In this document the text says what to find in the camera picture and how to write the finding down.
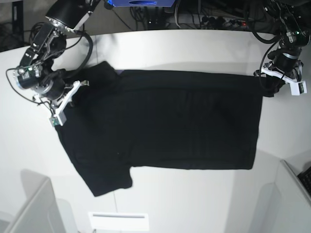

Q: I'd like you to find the grey left partition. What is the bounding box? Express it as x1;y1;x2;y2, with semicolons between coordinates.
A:
0;169;79;233

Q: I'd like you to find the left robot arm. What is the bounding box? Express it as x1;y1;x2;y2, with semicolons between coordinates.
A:
247;0;311;96

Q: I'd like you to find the black T-shirt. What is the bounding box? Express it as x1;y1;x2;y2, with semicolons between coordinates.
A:
55;62;264;197

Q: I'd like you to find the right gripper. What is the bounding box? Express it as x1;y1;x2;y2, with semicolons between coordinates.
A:
33;70;78;114

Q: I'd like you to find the black keyboard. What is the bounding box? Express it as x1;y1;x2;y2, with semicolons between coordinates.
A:
298;167;311;194

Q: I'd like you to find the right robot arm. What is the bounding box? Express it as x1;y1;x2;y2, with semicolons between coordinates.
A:
11;0;99;116

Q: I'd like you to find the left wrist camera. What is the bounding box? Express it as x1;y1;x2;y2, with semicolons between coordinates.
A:
290;81;308;96

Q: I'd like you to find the grey right partition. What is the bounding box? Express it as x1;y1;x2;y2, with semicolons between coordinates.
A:
249;160;311;233

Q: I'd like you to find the grey partition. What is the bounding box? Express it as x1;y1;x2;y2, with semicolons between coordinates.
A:
0;169;79;233
249;160;311;233

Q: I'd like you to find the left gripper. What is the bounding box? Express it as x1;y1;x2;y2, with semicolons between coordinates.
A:
254;54;304;97

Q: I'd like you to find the white slotted tray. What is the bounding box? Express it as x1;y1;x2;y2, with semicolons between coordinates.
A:
88;212;150;231

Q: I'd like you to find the blue box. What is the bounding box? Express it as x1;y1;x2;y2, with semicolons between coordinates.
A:
108;0;175;7

